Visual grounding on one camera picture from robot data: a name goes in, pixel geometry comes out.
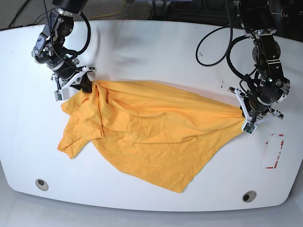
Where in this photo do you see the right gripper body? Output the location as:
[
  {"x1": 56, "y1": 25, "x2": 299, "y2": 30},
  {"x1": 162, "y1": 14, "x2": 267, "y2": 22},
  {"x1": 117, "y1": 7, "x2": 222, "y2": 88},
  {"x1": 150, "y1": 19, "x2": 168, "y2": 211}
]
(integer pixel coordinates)
[{"x1": 51, "y1": 66, "x2": 96, "y2": 90}]

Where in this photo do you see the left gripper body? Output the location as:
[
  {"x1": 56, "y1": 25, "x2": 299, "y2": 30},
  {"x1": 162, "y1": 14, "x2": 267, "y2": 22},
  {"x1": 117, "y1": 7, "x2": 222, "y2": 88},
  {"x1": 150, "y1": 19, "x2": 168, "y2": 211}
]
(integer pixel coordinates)
[{"x1": 229, "y1": 87, "x2": 284, "y2": 125}]

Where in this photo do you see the orange t-shirt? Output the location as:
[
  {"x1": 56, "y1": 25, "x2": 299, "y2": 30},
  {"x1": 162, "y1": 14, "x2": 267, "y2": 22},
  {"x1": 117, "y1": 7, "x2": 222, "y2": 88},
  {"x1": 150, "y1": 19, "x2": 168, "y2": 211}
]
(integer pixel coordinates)
[{"x1": 58, "y1": 81, "x2": 244, "y2": 193}]

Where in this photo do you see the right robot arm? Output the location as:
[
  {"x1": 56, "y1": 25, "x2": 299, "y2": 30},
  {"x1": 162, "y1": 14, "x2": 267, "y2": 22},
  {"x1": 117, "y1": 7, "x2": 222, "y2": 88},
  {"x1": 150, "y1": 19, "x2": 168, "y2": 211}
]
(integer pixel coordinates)
[{"x1": 32, "y1": 0, "x2": 95, "y2": 93}]

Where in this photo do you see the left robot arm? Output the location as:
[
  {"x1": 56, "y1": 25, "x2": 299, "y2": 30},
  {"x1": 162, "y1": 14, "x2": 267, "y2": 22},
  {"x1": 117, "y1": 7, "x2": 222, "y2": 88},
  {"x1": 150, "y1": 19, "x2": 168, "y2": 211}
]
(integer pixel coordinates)
[{"x1": 222, "y1": 0, "x2": 290, "y2": 128}]

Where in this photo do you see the red tape rectangle marking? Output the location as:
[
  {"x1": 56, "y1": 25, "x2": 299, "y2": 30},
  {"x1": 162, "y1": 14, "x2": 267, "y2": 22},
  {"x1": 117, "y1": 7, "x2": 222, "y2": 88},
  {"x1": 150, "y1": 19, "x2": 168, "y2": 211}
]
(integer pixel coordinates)
[{"x1": 262, "y1": 133, "x2": 284, "y2": 169}]

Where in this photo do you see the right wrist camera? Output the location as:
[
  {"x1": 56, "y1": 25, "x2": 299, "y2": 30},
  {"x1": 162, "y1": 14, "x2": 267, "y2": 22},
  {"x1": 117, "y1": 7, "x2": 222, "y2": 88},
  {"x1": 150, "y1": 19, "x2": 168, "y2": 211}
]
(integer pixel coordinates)
[{"x1": 54, "y1": 88, "x2": 70, "y2": 101}]

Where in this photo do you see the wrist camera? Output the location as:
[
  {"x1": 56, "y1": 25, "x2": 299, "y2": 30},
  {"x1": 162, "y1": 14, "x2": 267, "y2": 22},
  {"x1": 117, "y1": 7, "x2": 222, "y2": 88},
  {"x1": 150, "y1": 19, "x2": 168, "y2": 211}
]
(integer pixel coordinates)
[
  {"x1": 54, "y1": 88, "x2": 70, "y2": 101},
  {"x1": 241, "y1": 120, "x2": 257, "y2": 135}
]

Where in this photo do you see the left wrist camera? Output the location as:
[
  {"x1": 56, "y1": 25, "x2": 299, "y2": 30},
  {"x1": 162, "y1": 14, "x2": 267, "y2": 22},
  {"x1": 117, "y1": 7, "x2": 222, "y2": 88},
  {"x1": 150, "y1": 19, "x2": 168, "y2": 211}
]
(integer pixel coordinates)
[{"x1": 241, "y1": 120, "x2": 257, "y2": 135}]

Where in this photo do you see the right table cable grommet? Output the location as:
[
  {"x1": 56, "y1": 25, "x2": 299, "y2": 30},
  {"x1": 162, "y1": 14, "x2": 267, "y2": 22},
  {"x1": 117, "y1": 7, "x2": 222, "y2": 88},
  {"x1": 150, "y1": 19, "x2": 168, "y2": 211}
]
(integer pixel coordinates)
[{"x1": 242, "y1": 191, "x2": 257, "y2": 203}]

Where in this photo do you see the table cable grommet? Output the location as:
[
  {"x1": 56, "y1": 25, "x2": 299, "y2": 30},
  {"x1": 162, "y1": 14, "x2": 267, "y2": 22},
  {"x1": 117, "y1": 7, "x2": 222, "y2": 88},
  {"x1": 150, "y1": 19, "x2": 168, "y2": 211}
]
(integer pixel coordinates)
[
  {"x1": 242, "y1": 191, "x2": 257, "y2": 203},
  {"x1": 36, "y1": 179, "x2": 49, "y2": 192}
]

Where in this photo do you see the black floor cable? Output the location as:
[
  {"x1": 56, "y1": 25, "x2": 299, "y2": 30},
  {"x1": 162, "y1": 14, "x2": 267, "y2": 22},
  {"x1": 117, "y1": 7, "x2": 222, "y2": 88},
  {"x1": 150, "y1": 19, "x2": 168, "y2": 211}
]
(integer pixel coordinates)
[{"x1": 9, "y1": 0, "x2": 55, "y2": 27}]

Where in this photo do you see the yellow cable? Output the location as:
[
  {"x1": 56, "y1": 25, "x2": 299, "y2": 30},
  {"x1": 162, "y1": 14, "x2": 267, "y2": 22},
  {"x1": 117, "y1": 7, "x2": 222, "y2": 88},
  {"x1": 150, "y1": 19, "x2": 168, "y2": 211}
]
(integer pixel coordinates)
[{"x1": 86, "y1": 0, "x2": 126, "y2": 21}]

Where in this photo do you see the left table cable grommet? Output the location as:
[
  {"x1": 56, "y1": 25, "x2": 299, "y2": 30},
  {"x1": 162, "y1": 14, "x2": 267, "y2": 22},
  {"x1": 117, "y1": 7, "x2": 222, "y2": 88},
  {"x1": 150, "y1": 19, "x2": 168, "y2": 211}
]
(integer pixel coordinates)
[{"x1": 36, "y1": 179, "x2": 49, "y2": 192}]

